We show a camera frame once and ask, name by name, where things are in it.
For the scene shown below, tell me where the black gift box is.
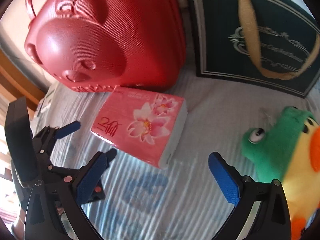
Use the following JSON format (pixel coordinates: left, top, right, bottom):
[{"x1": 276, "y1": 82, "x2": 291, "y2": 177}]
[{"x1": 188, "y1": 0, "x2": 319, "y2": 98}]

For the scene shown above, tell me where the pink tissue pack rear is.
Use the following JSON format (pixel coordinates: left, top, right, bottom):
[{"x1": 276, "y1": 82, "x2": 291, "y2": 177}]
[{"x1": 91, "y1": 87, "x2": 188, "y2": 169}]

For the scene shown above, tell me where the yellow duck plush green hood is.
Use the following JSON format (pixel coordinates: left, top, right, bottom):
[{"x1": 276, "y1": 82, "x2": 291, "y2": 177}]
[{"x1": 241, "y1": 106, "x2": 319, "y2": 239}]

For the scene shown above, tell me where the red bear suitcase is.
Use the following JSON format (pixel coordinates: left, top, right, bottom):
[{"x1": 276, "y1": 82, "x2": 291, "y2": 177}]
[{"x1": 24, "y1": 0, "x2": 185, "y2": 92}]

